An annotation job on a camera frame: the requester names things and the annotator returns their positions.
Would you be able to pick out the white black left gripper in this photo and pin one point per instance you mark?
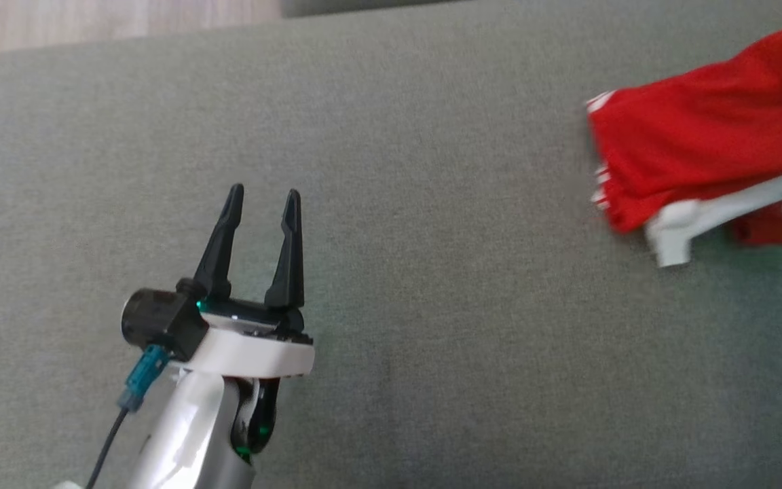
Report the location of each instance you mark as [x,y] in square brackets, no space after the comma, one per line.
[255,346]

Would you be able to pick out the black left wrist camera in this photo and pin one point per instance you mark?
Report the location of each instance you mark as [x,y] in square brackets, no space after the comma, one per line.
[160,322]

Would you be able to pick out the red and white garment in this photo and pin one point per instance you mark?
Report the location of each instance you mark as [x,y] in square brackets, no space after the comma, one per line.
[696,136]

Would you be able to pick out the grey sofa seat cushion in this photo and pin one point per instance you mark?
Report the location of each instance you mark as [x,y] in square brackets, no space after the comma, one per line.
[337,6]

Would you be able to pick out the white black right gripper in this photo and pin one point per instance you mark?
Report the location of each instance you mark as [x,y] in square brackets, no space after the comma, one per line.
[717,207]

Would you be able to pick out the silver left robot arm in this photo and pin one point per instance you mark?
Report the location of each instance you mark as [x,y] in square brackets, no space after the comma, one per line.
[187,435]

